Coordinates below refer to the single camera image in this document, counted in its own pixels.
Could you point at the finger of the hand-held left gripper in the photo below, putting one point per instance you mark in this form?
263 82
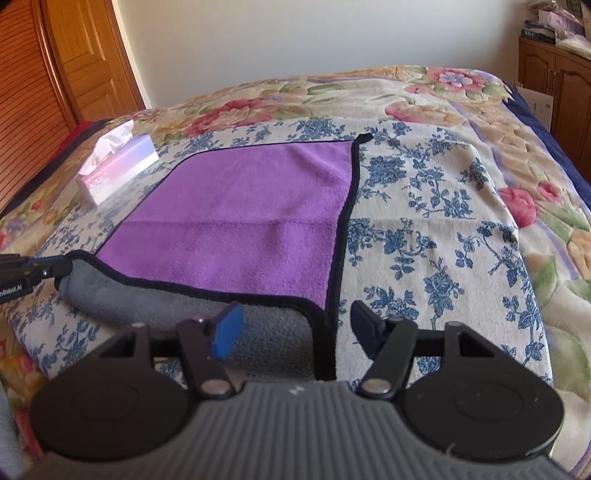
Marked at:
48 266

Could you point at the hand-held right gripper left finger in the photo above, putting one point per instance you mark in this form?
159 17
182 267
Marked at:
227 333

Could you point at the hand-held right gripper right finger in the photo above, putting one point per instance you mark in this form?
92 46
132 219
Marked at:
364 330

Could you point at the purple and grey towel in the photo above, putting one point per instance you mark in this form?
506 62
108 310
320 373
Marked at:
240 217

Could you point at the blue floral white blanket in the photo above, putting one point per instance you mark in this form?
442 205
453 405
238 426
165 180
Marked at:
415 221

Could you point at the pink tissue box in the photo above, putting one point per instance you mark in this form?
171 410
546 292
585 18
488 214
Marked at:
117 164

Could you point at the red cloth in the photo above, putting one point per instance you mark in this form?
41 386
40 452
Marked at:
76 134

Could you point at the wooden louvered wardrobe door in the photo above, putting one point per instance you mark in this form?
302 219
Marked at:
46 69

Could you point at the dark blue bed sheet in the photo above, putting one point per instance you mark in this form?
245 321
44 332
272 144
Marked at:
549 138

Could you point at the white cardboard box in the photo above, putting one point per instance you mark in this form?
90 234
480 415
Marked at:
538 108

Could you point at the wooden cabinet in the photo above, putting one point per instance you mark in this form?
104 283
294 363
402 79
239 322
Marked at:
554 74

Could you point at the pile of books and papers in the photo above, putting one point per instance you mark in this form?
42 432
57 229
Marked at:
556 23

